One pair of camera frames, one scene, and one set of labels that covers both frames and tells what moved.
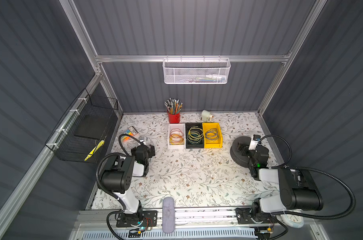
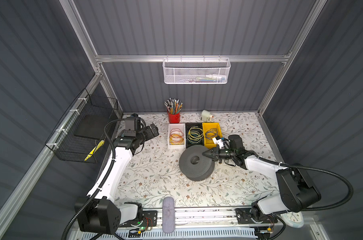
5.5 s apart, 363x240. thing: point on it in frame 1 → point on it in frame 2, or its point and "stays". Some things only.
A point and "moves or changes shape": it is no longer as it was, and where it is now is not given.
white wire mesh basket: (193, 71) stays
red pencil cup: (174, 118) stays
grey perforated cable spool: (239, 151) moves or changes shape
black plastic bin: (194, 135) stays
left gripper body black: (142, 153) → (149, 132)
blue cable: (214, 137) stays
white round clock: (292, 220) stays
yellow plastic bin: (217, 144) stays
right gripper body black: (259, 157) → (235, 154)
